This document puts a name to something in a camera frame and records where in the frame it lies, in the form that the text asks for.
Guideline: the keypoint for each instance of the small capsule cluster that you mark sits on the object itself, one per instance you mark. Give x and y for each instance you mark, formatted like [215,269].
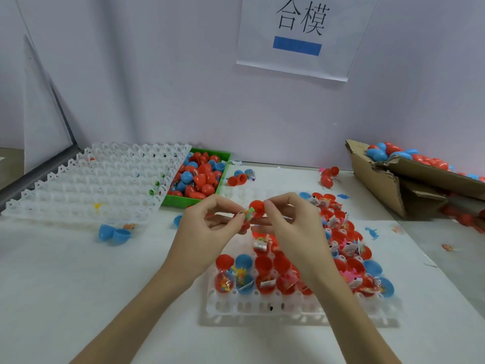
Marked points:
[241,176]

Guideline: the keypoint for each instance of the grey metal rail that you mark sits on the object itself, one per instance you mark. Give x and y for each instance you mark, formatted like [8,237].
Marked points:
[34,178]

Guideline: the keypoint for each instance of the person's right hand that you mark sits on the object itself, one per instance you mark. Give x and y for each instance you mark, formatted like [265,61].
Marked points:
[303,238]

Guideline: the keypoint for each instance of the green plastic tray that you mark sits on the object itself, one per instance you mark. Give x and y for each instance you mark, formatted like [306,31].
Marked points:
[224,154]

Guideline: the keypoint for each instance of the small orange toy piece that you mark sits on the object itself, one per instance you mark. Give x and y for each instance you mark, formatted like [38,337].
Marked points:
[447,247]
[129,226]

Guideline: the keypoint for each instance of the person's right forearm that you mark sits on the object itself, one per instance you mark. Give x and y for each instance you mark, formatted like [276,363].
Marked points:
[364,326]

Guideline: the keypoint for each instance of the cardboard box of capsules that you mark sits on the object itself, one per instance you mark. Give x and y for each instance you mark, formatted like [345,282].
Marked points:
[379,182]

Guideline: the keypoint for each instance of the clear triangular panel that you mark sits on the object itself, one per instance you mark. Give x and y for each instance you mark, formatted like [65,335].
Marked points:
[44,110]

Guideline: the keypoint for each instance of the person's left hand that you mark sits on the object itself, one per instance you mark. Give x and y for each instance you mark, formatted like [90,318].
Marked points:
[197,242]

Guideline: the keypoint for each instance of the small blue toy piece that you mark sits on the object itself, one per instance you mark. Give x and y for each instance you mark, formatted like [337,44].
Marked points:
[372,232]

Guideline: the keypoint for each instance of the person's left forearm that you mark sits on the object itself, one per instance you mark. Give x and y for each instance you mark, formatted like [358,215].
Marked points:
[125,326]

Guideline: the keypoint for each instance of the clear plastic egg tray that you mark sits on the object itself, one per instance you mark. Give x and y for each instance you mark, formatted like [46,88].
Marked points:
[250,308]
[91,182]

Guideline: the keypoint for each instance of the blue egg shell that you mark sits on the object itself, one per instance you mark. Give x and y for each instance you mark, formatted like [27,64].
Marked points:
[114,234]

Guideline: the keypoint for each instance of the pile of finished eggs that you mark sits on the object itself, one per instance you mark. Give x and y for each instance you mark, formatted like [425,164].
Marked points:
[413,155]

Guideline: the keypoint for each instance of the white paper sign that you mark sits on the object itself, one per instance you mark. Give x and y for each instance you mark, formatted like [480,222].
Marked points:
[348,38]

